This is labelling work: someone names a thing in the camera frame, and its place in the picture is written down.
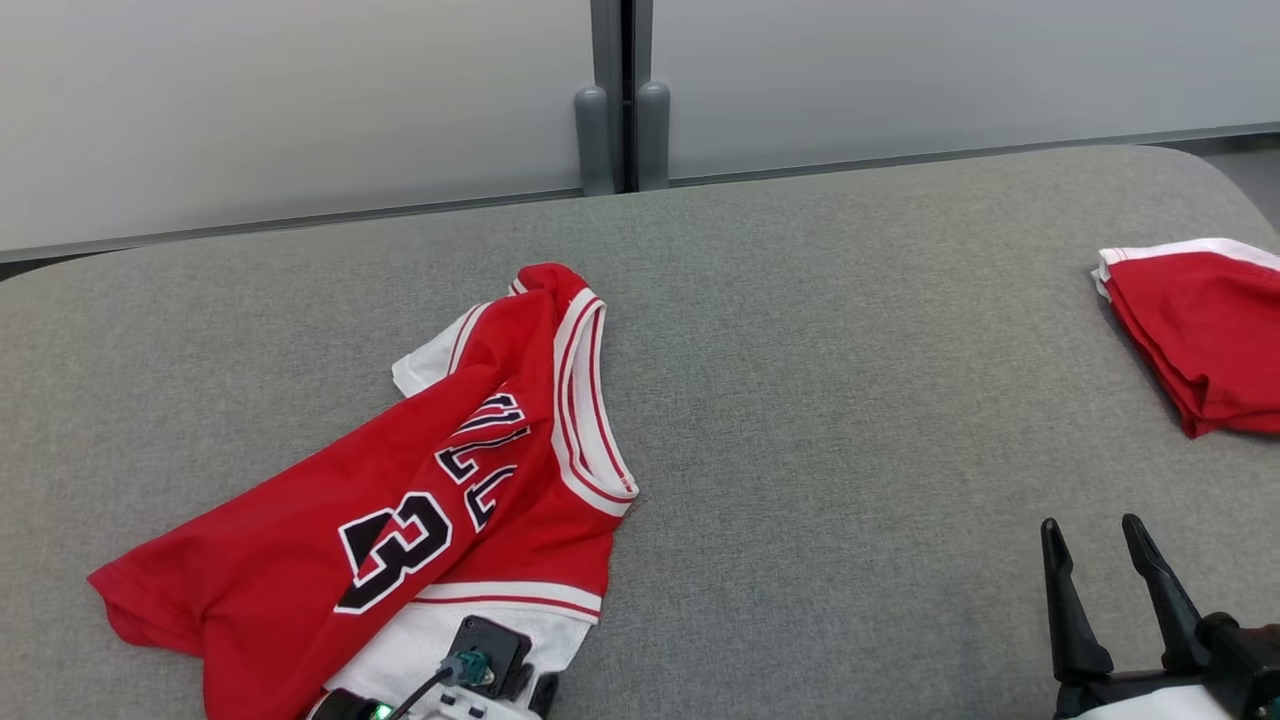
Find grey partition post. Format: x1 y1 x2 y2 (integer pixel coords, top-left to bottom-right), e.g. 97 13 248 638
590 0 656 193

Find black left camera cable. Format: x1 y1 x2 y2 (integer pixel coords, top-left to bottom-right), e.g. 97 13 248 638
384 668 451 720

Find grey cylinder post foot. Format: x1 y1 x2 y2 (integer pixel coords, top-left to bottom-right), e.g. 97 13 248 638
573 85 615 198
635 80 672 192

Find red basketball jersey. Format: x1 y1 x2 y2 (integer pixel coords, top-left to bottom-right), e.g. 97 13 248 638
87 262 641 720

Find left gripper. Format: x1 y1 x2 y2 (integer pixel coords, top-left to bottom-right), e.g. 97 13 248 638
305 673 562 720

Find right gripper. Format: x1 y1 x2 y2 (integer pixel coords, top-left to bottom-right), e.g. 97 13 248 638
1040 514 1217 720

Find red basketball shorts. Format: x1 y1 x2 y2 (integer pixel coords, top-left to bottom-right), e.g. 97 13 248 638
1091 238 1280 440

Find teal left camera connector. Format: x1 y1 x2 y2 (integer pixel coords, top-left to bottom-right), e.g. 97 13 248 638
438 648 494 690

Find grey wall base rail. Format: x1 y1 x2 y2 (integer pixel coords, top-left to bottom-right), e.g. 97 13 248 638
0 189 587 265
667 124 1280 188

